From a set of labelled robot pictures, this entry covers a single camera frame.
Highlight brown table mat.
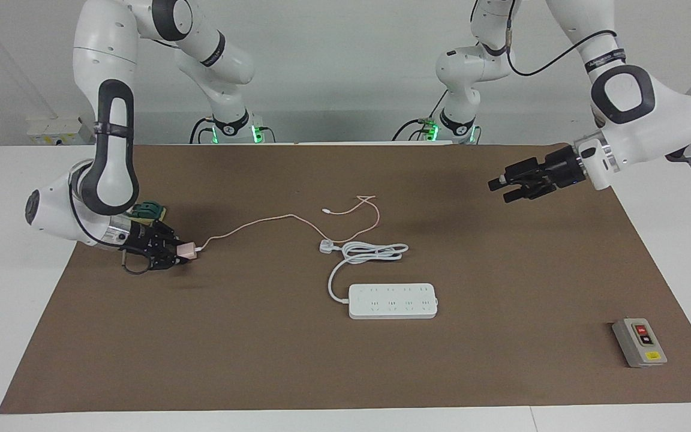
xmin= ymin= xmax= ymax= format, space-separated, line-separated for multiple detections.
xmin=0 ymin=143 xmax=691 ymax=415

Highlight white power strip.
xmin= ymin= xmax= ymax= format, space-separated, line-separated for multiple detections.
xmin=348 ymin=283 xmax=440 ymax=320

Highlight white wall socket box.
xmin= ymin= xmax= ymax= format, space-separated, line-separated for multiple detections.
xmin=26 ymin=117 xmax=95 ymax=146

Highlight grey on-off switch box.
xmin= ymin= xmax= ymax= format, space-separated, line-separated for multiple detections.
xmin=612 ymin=317 xmax=668 ymax=368

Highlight white power strip cord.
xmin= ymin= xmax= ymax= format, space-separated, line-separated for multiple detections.
xmin=320 ymin=239 xmax=410 ymax=304

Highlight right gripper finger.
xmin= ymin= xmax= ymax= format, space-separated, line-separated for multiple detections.
xmin=152 ymin=221 xmax=189 ymax=248
xmin=148 ymin=247 xmax=195 ymax=272

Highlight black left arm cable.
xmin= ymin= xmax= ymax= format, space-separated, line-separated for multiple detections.
xmin=504 ymin=18 xmax=619 ymax=77

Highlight pink charging cable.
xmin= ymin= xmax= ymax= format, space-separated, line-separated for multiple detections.
xmin=199 ymin=194 xmax=381 ymax=251

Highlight green knife switch block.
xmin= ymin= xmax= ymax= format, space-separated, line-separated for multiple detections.
xmin=131 ymin=201 xmax=169 ymax=224

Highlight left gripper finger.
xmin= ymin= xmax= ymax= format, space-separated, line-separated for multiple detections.
xmin=503 ymin=180 xmax=557 ymax=203
xmin=488 ymin=157 xmax=548 ymax=193

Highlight black base power cable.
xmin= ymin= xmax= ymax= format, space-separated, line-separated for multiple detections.
xmin=392 ymin=90 xmax=449 ymax=142
xmin=190 ymin=117 xmax=214 ymax=145

